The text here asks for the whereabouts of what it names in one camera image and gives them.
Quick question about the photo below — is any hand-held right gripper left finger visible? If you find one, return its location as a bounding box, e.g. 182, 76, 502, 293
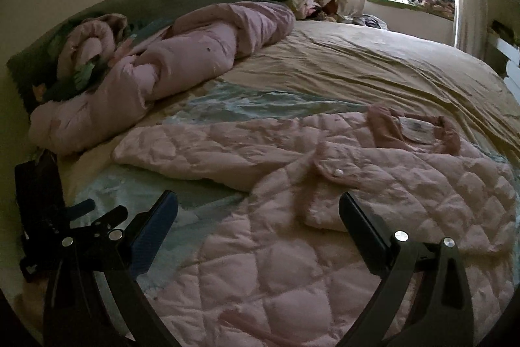
43, 190, 179, 347

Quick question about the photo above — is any pink quilted coat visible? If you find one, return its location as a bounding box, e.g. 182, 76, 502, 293
111, 105, 518, 347

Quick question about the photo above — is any small grey clothes heap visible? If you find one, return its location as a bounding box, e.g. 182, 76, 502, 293
349, 14, 391, 31

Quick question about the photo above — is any light blue printed sheet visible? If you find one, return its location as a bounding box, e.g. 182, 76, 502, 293
67, 81, 508, 295

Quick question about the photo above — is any white vanity desk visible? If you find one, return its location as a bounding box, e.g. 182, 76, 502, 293
487, 20, 520, 104

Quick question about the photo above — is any pink duvet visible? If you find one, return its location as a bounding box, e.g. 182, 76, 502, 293
28, 1, 296, 156

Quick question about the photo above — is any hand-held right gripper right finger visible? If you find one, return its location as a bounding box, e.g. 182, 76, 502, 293
339, 193, 474, 347

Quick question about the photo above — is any floral rolled blanket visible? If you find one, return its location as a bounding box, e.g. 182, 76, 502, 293
41, 14, 135, 101

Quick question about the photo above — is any tan bed sheet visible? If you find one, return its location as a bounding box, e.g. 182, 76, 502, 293
219, 20, 520, 169

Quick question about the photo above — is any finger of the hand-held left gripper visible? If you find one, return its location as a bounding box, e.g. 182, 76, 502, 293
65, 198, 97, 228

